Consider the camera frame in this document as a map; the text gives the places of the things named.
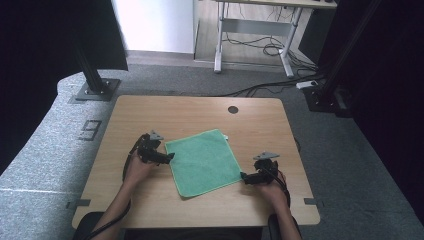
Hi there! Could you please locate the person's right hand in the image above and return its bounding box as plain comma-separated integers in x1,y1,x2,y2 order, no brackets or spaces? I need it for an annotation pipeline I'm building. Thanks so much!
261,170,291,210

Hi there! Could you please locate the white desk frame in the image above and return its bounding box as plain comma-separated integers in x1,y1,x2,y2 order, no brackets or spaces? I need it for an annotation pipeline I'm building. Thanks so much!
213,0,338,79

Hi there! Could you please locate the white cabinet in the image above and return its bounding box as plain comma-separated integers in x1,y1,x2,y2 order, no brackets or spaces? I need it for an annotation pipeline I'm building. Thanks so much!
111,0,201,55

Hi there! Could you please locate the grey tape strip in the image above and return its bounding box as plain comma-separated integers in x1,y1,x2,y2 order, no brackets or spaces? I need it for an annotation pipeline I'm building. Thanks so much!
303,197,324,208

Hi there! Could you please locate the person's left hand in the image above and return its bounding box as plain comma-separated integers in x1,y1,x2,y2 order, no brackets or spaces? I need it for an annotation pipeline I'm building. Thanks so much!
122,153,158,189

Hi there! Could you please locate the white power strip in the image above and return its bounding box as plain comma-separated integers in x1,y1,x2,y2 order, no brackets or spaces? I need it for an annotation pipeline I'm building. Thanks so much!
295,80,319,90

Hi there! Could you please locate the long black floor cable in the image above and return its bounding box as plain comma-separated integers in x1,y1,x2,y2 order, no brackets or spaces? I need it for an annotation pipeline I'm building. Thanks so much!
222,75,326,98

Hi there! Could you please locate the black metal stand, dark base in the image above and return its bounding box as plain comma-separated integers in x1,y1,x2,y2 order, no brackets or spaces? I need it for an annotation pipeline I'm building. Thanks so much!
302,0,383,118

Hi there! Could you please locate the black cable bundle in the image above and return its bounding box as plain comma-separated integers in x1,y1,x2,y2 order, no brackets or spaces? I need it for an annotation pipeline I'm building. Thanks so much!
222,31,318,73

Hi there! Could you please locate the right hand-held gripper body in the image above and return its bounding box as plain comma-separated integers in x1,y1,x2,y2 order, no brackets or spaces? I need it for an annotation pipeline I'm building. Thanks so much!
252,151,281,185

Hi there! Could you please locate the black curtain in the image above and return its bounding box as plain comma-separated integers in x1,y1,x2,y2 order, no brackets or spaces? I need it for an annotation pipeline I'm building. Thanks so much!
316,0,424,228
0,0,129,176

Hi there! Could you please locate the right hand-held gripper cable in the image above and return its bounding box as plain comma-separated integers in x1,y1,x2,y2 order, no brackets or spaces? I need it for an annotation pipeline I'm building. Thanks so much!
266,167,292,208

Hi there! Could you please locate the black box under desk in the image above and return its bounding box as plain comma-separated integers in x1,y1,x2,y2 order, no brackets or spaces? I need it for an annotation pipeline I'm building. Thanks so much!
298,8,334,64

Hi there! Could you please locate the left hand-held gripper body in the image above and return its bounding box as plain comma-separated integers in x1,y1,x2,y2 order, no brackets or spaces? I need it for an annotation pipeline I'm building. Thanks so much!
136,129,165,165

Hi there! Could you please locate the green cloth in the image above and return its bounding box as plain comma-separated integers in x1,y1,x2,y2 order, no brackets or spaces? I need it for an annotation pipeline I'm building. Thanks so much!
164,128,243,198

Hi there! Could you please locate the black metal stand, square base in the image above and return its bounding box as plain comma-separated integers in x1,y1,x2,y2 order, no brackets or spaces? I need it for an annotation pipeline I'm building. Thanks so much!
71,39,122,102

